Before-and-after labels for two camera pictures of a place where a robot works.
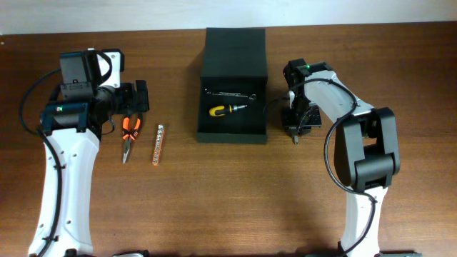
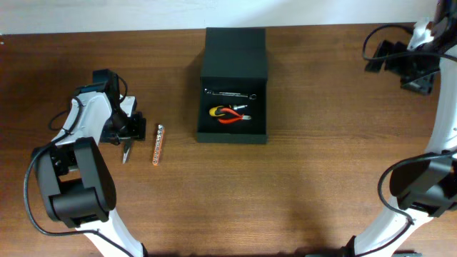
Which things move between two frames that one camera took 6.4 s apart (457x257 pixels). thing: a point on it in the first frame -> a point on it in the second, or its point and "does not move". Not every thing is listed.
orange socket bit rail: (158, 145) does not move
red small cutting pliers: (296, 138) -> (239, 116)
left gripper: (133, 105) -> (135, 132)
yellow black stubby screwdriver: (220, 111) does not move
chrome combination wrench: (251, 96) does not move
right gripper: (295, 127) -> (422, 84)
